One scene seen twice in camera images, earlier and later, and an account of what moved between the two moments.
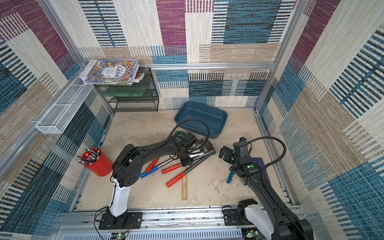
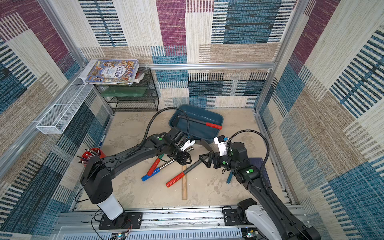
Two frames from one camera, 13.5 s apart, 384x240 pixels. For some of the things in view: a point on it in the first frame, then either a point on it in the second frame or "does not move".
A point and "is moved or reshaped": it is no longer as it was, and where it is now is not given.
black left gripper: [189, 163] does not move
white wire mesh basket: [56, 120] does not move
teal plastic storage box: [215, 119] is moved or reshaped
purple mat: [260, 162] does not move
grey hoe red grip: [207, 149] → [204, 123]
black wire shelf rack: [142, 96] does not move
